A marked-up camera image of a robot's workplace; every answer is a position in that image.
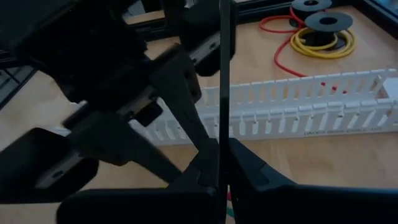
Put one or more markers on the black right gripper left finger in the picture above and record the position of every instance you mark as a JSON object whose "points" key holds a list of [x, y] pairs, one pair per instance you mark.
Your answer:
{"points": [[140, 208]]}

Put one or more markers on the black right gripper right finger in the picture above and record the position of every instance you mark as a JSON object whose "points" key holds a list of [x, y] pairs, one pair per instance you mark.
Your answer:
{"points": [[311, 207]]}

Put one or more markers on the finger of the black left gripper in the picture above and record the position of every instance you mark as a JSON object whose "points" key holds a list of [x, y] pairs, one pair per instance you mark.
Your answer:
{"points": [[109, 137], [183, 93]]}

